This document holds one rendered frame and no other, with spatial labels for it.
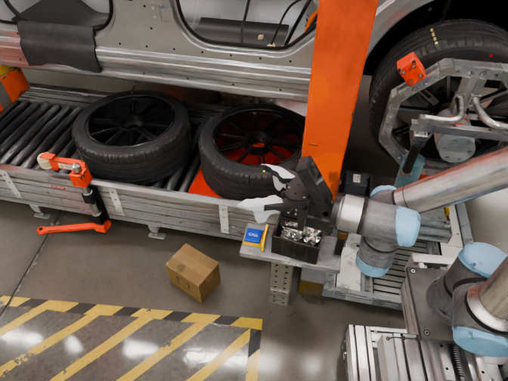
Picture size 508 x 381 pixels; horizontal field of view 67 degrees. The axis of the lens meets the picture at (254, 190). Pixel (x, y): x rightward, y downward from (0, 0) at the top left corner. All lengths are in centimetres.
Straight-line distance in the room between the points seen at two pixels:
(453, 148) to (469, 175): 83
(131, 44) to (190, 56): 31
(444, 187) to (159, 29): 153
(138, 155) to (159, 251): 56
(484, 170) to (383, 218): 21
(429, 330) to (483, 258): 25
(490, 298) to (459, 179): 25
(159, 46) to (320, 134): 100
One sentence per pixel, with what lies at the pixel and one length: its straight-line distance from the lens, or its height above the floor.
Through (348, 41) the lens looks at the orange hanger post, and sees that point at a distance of 125.
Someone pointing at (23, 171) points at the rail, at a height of 39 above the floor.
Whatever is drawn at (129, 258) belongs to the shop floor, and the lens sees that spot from 230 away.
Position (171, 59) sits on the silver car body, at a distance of 205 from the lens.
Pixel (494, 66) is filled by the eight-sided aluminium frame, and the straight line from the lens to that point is 174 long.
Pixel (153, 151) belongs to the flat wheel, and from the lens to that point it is 213.
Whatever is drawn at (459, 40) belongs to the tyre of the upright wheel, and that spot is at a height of 117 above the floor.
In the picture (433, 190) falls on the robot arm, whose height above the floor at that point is 124.
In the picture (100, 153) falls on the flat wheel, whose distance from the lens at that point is 218.
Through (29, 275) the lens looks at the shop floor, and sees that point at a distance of 246.
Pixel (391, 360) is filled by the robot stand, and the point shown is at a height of 73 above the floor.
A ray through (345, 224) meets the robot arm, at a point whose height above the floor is 123.
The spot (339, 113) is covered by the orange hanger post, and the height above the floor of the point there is 106.
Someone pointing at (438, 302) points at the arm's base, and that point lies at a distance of 119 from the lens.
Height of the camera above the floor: 182
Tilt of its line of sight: 46 degrees down
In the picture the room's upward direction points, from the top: straight up
